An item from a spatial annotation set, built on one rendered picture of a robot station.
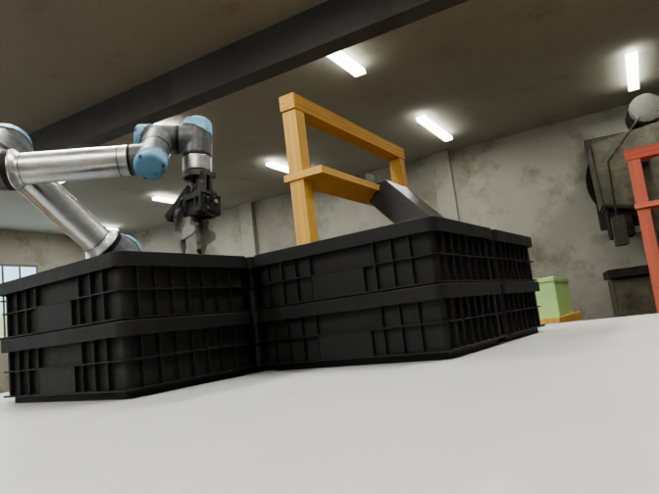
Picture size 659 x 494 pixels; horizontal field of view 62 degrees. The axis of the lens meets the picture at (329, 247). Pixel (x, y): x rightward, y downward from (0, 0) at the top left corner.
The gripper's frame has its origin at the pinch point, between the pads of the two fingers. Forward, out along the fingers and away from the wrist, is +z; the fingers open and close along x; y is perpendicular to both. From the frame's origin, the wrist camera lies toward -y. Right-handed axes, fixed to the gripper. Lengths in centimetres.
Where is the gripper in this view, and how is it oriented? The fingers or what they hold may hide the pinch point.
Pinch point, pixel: (190, 251)
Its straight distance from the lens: 143.8
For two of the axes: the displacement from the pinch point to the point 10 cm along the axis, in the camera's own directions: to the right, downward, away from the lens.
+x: 5.8, 1.7, 8.0
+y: 8.2, -1.8, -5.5
